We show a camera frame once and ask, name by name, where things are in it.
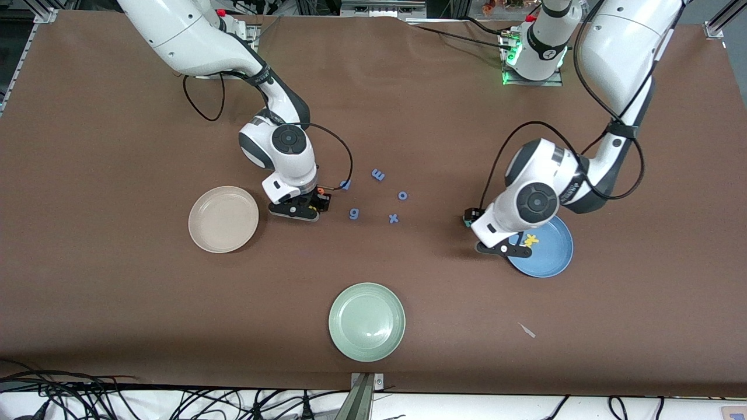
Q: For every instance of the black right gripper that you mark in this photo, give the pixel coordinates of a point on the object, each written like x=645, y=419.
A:
x=316, y=199

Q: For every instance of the yellow foam letter k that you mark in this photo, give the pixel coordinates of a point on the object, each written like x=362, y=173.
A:
x=532, y=238

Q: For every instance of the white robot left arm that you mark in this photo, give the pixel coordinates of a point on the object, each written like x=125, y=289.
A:
x=630, y=46

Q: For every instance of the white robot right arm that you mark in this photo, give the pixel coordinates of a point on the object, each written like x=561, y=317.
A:
x=187, y=35

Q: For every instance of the blue foam letter g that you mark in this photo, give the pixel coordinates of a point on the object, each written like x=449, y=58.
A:
x=357, y=213

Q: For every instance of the blue foam letter m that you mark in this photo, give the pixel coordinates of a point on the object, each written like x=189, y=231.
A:
x=379, y=175

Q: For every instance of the blue round plate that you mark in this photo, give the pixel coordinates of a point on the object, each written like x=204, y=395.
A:
x=554, y=256

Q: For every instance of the beige round plate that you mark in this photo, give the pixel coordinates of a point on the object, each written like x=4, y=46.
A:
x=223, y=219

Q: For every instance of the small white paper scrap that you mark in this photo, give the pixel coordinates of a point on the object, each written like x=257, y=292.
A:
x=527, y=330

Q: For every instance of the pale green round plate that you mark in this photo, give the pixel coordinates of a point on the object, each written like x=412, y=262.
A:
x=366, y=322

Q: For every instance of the orange brown clutter object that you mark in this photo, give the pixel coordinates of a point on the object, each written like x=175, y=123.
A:
x=489, y=6

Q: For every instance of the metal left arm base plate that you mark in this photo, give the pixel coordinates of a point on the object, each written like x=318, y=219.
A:
x=531, y=83

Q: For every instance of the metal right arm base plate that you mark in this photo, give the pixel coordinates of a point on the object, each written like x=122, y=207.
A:
x=255, y=34

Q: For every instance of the aluminium frame profile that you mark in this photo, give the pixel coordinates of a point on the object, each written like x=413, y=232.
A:
x=379, y=10

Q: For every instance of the metal table corner bracket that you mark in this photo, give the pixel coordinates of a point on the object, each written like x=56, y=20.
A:
x=46, y=16
x=716, y=30

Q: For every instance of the aluminium table edge rail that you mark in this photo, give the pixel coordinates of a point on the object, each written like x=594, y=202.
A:
x=16, y=61

